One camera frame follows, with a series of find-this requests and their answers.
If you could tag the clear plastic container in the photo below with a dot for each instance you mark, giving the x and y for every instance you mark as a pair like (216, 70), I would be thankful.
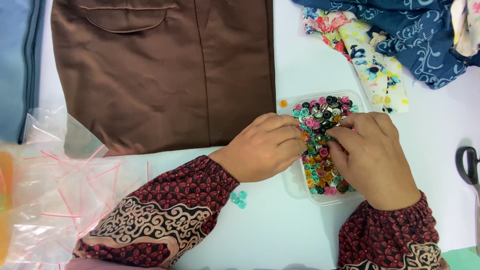
(326, 198)

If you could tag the navy patterned fabric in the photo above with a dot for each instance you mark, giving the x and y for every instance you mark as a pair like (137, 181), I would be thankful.
(412, 33)

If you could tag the person's left fingers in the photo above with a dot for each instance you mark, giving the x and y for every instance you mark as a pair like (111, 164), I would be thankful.
(290, 138)

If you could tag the orange snap button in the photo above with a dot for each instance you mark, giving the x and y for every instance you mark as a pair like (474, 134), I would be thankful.
(283, 103)

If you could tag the cream floral fabric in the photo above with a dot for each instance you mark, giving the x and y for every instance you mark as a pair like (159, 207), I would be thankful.
(467, 26)

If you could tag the person's right hand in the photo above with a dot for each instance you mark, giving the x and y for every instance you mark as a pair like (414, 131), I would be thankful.
(371, 161)

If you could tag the blue fabric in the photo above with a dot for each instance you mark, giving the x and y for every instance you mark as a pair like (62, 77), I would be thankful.
(17, 67)

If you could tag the floral white fabric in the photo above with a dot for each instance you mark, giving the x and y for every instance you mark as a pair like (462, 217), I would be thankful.
(371, 63)

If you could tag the brown trousers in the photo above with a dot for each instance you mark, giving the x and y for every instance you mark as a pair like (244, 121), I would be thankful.
(165, 75)

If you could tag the orange plastic object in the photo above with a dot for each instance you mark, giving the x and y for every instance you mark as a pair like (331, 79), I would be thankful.
(4, 202)

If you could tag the pile of clear zip bags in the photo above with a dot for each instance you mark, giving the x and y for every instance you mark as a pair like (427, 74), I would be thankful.
(52, 195)

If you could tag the teal snap button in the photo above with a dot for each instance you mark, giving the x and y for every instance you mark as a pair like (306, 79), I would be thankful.
(233, 196)
(242, 204)
(243, 195)

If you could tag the heap of colourful snap buttons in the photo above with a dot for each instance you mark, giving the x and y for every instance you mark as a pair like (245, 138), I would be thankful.
(322, 112)

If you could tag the person's left hand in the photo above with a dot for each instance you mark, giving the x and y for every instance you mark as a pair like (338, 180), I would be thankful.
(258, 150)

